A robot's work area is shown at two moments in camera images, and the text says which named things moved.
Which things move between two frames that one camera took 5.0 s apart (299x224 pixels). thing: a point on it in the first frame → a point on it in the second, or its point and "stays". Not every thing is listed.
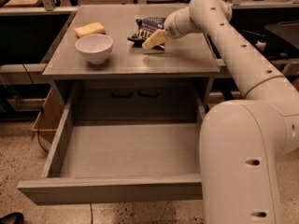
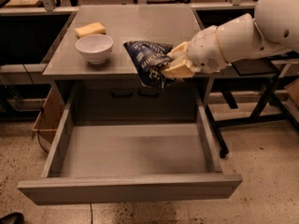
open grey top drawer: (113, 161) stays
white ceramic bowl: (96, 48) stays
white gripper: (171, 25) → (205, 50)
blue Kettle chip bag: (146, 27) → (149, 59)
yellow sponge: (94, 28) stays
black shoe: (14, 217) stays
